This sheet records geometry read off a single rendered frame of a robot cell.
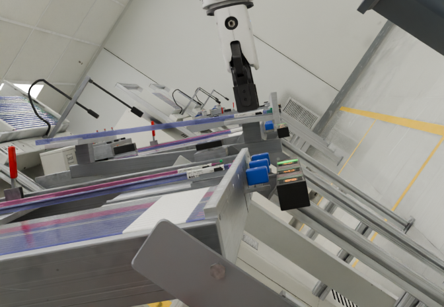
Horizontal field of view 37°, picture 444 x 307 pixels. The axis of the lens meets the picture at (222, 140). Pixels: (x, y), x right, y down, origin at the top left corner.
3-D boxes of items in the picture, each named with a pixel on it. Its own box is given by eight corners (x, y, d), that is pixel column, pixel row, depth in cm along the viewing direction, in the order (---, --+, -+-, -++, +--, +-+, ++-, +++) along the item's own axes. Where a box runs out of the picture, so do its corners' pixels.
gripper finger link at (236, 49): (236, 35, 97) (244, 74, 97) (238, 37, 104) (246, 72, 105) (228, 37, 97) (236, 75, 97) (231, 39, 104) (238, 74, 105)
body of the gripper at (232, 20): (250, -9, 100) (265, 66, 100) (253, 0, 110) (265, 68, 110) (201, 2, 100) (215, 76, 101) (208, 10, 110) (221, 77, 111)
